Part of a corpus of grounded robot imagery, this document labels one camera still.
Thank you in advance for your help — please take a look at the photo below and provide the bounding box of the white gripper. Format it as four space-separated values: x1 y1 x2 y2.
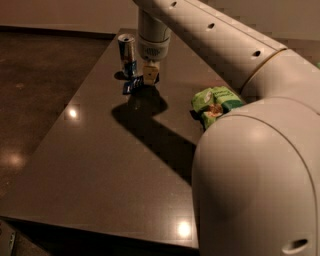
137 36 170 86

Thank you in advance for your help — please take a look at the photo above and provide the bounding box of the blue rxbar blueberry wrapper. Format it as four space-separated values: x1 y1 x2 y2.
122 76 144 95

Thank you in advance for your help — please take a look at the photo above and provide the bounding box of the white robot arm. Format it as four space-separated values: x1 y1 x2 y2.
134 0 320 256

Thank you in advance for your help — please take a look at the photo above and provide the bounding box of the redbull can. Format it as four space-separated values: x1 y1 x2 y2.
117 33 137 79

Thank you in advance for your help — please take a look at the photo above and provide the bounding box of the green dang chips bag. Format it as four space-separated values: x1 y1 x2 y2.
191 86 244 129

